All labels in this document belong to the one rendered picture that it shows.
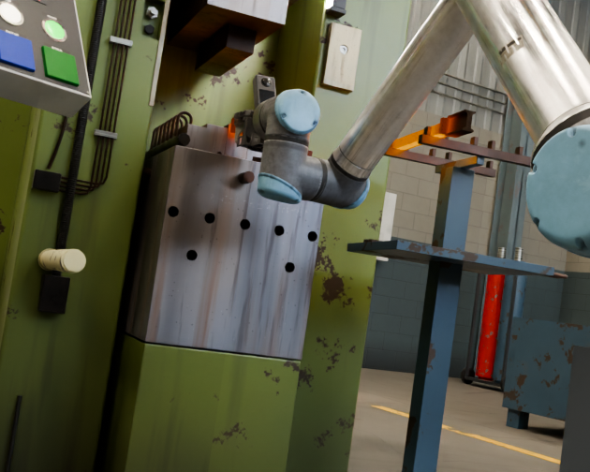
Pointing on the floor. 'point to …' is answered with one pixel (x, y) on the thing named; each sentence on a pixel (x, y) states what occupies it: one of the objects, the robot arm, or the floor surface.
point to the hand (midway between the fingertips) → (243, 124)
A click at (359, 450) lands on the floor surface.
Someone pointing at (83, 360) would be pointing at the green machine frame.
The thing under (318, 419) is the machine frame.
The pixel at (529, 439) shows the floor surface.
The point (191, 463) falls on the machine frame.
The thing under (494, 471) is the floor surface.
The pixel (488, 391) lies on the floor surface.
